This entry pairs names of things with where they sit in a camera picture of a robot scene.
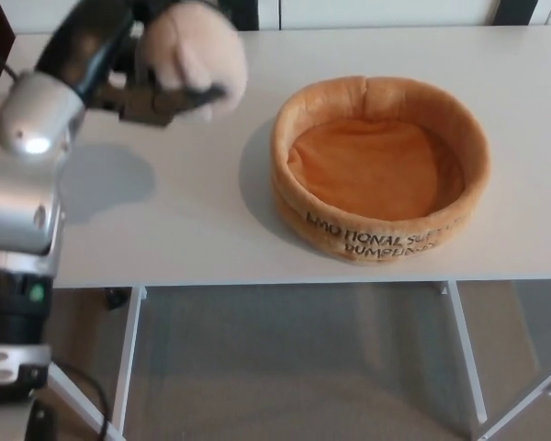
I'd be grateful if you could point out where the pale pink dumpling plush toy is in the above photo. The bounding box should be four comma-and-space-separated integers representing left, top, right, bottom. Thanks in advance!
134, 6, 251, 123

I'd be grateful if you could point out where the orange round plush basket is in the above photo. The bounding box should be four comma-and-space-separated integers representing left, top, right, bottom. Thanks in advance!
270, 74, 492, 267

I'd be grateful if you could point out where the small black floor object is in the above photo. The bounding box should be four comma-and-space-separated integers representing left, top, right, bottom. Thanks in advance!
104, 288, 129, 311

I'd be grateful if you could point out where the black rectangular panel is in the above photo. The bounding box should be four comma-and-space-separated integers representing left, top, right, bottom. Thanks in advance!
224, 0, 261, 33

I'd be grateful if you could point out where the white cabinet front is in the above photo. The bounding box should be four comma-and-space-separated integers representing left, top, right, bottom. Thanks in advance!
238, 0, 551, 33

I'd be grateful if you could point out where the white table leg frame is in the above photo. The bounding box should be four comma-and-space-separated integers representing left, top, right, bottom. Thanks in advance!
45, 284, 148, 441
435, 278, 551, 441

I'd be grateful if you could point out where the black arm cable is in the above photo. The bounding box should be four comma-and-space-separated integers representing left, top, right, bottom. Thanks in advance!
50, 361, 112, 441

